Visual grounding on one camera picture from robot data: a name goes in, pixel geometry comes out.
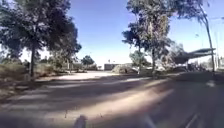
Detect paved brick path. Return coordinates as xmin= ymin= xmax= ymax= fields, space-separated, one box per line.
xmin=0 ymin=70 xmax=224 ymax=128

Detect low building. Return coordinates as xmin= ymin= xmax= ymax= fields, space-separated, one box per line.
xmin=103 ymin=63 xmax=133 ymax=72

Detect shelter with flat roof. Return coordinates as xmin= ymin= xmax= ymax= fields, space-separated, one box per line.
xmin=173 ymin=47 xmax=217 ymax=73

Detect leaning tree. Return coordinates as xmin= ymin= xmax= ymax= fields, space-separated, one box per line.
xmin=176 ymin=0 xmax=217 ymax=74

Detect tall pale-trunked tree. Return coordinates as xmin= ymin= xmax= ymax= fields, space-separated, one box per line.
xmin=126 ymin=0 xmax=178 ymax=76

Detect bush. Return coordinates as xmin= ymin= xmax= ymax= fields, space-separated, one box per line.
xmin=111 ymin=64 xmax=138 ymax=75

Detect slim tree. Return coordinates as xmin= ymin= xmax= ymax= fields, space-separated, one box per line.
xmin=121 ymin=23 xmax=151 ymax=74

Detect small round tree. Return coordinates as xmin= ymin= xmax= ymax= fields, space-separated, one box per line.
xmin=80 ymin=54 xmax=96 ymax=70

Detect robot's own part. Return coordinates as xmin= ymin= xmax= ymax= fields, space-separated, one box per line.
xmin=143 ymin=114 xmax=157 ymax=128
xmin=73 ymin=114 xmax=88 ymax=128

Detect tall dark tree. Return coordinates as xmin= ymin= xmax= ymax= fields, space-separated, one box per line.
xmin=0 ymin=0 xmax=83 ymax=79

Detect dirt strip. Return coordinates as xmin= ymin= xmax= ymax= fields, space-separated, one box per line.
xmin=0 ymin=74 xmax=61 ymax=103

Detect dry bushes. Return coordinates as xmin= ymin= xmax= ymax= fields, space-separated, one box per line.
xmin=0 ymin=59 xmax=68 ymax=80

